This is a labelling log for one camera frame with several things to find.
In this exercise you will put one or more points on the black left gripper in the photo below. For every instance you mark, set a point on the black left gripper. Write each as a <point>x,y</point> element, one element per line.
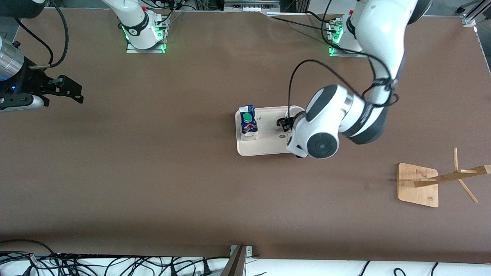
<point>284,124</point>

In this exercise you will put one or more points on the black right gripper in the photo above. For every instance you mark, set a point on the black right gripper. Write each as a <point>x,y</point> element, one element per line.
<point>31,81</point>

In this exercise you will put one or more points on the blue white milk carton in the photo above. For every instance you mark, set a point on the blue white milk carton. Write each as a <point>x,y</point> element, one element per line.
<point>248,122</point>

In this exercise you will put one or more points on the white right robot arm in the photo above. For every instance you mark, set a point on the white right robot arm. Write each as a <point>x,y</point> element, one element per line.
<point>134,23</point>

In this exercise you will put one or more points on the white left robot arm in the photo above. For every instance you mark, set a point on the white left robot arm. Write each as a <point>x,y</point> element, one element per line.
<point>379,30</point>

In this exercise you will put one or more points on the cream rabbit print tray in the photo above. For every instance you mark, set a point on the cream rabbit print tray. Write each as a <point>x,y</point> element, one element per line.
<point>268,142</point>

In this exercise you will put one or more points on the wooden cup stand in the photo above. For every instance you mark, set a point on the wooden cup stand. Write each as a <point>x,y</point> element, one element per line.
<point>416,191</point>

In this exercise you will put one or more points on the white power strip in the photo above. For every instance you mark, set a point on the white power strip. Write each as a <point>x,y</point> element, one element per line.
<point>251,4</point>

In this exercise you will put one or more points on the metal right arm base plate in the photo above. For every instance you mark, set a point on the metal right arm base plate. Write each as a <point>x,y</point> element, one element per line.
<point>145,50</point>

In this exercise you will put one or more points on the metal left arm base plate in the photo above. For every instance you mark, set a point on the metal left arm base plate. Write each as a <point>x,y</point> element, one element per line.
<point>337,53</point>

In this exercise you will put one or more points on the metal bracket with bar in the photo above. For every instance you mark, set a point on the metal bracket with bar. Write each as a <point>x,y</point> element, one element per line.
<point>238,262</point>

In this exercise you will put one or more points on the aluminium frame corner bracket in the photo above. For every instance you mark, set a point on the aluminium frame corner bracket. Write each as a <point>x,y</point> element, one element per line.
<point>470,20</point>

